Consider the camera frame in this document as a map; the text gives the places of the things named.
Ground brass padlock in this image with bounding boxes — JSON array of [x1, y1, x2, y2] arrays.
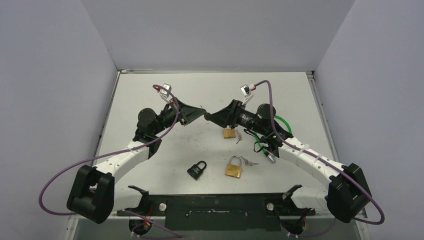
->
[[224, 155, 243, 179], [222, 128, 237, 139]]

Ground padlock keys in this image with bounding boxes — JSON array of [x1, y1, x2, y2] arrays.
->
[[234, 129, 243, 144], [240, 156, 258, 166]]

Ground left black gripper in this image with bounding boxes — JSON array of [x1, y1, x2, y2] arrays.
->
[[152, 97, 207, 136]]

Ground green cable lock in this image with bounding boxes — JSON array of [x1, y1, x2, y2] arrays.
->
[[253, 115, 293, 164]]

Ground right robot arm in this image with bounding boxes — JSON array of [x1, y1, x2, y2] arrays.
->
[[204, 99, 372, 223]]

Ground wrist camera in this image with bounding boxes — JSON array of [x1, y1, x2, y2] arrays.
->
[[159, 83, 173, 103], [240, 84, 256, 106]]

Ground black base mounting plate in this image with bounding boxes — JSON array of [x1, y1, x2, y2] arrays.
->
[[131, 193, 316, 232]]

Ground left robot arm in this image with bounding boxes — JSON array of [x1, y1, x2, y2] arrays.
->
[[66, 100, 206, 224]]

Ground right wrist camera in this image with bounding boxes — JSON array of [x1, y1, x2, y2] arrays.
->
[[240, 84, 256, 106]]

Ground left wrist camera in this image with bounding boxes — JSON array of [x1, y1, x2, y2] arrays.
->
[[159, 83, 173, 103]]

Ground black padlock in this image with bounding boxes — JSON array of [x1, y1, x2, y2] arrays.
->
[[187, 160, 207, 181]]

